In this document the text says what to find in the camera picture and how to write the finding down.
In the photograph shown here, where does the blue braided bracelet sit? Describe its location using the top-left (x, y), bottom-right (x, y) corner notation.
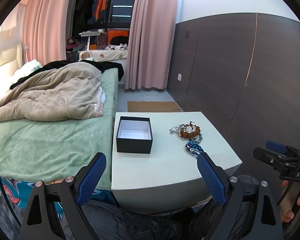
top-left (185, 141), bottom-right (205, 156)

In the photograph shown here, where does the brown rudraksha bead bracelet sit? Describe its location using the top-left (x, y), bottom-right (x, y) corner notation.
top-left (179, 121), bottom-right (201, 138)

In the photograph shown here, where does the black jewelry box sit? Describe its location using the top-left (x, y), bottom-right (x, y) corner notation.
top-left (116, 116), bottom-right (153, 154)

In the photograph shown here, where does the silver chain necklace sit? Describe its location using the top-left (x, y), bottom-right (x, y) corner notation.
top-left (168, 123), bottom-right (186, 136)

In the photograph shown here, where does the person's right hand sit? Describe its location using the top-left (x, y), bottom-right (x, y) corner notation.
top-left (280, 183), bottom-right (300, 224)

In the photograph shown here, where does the green bed sheet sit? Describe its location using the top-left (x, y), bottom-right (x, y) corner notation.
top-left (0, 68), bottom-right (118, 183)

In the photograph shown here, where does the beige comforter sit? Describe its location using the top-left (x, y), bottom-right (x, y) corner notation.
top-left (0, 61), bottom-right (105, 124)

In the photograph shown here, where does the flat brown cardboard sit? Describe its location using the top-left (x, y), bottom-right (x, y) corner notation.
top-left (127, 101), bottom-right (182, 113)

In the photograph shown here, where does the white pillow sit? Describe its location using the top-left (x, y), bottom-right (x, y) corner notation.
top-left (10, 60), bottom-right (43, 84)

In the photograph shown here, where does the black garment on bed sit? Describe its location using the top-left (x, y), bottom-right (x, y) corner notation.
top-left (10, 60), bottom-right (124, 91)

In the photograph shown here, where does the patterned bedding at window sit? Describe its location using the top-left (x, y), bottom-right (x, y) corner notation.
top-left (79, 44), bottom-right (128, 62)

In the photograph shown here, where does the pink right curtain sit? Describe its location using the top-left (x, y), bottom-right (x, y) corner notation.
top-left (125, 0), bottom-right (178, 90)

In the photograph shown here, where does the pink curtain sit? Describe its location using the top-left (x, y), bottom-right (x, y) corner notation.
top-left (125, 0), bottom-right (178, 90)
top-left (23, 0), bottom-right (69, 65)

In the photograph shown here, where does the pink left curtain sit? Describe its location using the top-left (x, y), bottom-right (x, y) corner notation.
top-left (23, 0), bottom-right (69, 65)

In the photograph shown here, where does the orange hanging garment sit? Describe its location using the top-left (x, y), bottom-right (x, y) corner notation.
top-left (94, 0), bottom-right (107, 20)

